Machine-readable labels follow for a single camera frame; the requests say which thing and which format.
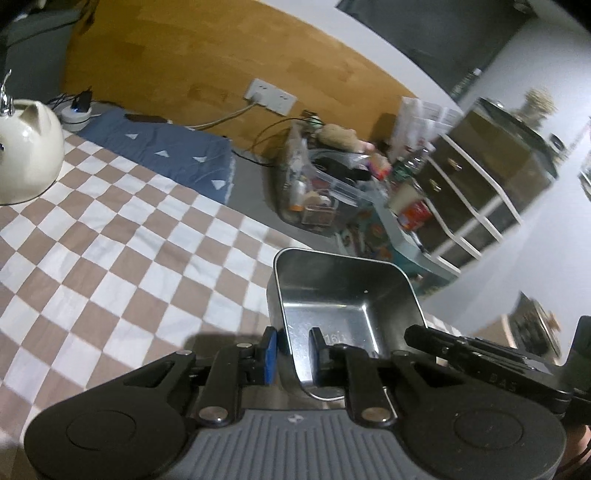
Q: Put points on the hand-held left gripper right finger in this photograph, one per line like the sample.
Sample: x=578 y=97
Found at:
x=316 y=360

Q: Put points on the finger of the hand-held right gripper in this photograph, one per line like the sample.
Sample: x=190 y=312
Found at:
x=429 y=341

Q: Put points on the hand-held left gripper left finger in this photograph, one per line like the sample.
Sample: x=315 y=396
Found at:
x=271 y=355

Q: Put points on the steel rectangular tray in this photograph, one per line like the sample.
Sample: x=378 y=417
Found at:
x=341 y=286

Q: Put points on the person's right forearm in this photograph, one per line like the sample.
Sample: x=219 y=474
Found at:
x=582 y=443

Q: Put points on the teal box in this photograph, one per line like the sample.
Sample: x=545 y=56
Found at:
x=406 y=249

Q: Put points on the red can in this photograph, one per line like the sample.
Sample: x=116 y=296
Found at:
x=415 y=214

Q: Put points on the white-framed drawer unit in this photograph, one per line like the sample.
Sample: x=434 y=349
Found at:
x=485 y=184

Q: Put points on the clear plastic storage box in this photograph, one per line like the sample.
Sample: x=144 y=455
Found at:
x=341 y=189

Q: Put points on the brown white checkered tablecloth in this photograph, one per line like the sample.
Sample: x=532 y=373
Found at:
x=115 y=254

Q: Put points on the white printed packet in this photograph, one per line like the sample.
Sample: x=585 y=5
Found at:
x=415 y=120

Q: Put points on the plush toy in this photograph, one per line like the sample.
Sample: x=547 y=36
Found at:
x=337 y=134

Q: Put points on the blue triangle-print cushion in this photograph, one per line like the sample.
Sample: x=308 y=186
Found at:
x=161 y=147

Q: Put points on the dried flower bunch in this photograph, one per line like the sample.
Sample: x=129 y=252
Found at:
x=539 y=104

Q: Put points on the black flat device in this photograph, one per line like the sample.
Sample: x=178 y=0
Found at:
x=145 y=118

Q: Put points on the white round charger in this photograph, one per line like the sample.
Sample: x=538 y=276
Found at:
x=76 y=115

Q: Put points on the cream cat-shaped teapot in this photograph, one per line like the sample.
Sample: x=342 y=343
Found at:
x=27 y=152

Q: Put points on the white wall socket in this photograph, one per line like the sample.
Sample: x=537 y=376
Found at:
x=270 y=94

